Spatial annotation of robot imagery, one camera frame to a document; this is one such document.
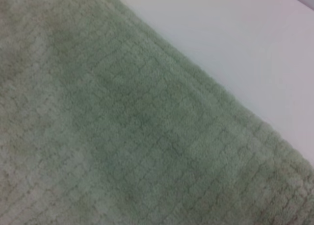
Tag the green ribbed towel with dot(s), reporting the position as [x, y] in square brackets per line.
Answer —
[117, 136]

